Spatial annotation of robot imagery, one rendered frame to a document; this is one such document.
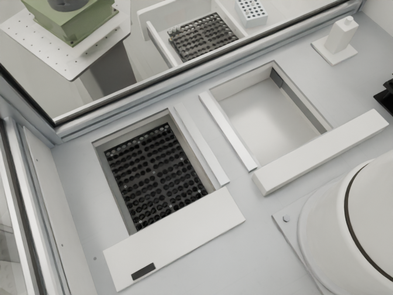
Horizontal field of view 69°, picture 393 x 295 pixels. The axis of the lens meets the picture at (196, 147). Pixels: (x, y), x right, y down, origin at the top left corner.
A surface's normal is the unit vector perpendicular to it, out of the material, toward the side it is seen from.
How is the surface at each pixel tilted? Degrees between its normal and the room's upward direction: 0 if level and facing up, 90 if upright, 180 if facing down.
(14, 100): 90
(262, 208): 0
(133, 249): 0
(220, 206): 0
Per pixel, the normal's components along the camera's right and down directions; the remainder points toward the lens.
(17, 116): 0.46, 0.78
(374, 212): -0.97, 0.14
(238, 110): -0.04, -0.44
